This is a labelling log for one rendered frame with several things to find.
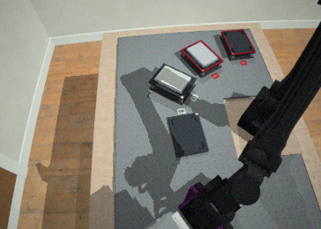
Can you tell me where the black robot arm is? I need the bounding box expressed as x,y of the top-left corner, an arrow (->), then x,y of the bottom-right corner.
205,22 -> 321,218

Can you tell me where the white microplate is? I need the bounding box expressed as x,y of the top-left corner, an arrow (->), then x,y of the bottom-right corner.
171,211 -> 190,229

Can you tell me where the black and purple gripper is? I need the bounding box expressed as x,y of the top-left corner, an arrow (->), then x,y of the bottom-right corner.
179,178 -> 235,229

